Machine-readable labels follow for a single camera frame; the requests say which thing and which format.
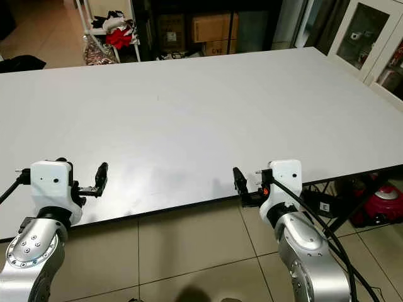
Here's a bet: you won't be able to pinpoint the black power adapter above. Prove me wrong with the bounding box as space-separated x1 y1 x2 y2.
302 186 344 218

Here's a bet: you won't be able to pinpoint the patterned fabric bag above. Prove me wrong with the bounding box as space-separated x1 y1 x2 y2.
82 34 120 65

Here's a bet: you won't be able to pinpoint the white shelf rack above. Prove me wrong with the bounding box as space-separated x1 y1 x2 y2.
74 0 143 64

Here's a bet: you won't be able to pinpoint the red vacuum cleaner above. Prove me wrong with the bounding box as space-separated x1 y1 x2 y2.
349 182 403 228

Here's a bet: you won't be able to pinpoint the small printed cardboard box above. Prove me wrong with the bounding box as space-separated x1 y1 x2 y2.
202 40 239 57

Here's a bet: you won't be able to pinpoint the red cloth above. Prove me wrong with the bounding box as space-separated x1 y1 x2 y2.
105 28 133 50

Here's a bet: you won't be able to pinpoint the black bag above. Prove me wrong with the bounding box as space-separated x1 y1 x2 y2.
0 55 48 74

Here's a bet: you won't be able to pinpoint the black and white clothes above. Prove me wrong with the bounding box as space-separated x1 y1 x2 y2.
91 10 134 31

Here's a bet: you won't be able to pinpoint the large brown cardboard box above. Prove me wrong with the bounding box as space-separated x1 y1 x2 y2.
191 12 239 42

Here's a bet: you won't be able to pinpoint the black storage shelf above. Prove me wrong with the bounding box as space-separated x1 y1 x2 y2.
132 0 285 59

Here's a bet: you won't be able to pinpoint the dark tall cardboard box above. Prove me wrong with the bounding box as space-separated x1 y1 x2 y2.
157 13 187 53

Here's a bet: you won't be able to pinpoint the grey sliding door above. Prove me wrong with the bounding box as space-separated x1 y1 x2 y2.
271 0 335 52

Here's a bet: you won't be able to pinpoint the black furniture piece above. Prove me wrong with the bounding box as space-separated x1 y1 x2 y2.
0 0 18 40

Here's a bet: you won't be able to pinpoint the white glass door cabinet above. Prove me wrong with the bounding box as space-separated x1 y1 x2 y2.
327 0 403 103

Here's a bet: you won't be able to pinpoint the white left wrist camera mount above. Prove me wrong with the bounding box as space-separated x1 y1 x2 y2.
30 160 84 226

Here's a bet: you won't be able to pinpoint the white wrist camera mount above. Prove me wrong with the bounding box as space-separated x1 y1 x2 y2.
30 160 84 226
258 160 304 222

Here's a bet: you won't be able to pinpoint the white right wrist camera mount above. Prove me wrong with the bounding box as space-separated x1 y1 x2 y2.
258 160 304 222

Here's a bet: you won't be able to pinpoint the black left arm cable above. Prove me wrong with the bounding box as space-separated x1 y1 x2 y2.
0 169 34 204

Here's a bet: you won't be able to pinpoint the black table frame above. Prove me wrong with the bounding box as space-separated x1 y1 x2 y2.
302 169 403 235

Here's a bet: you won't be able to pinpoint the black cable bundle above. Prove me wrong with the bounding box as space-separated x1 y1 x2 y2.
157 49 196 61

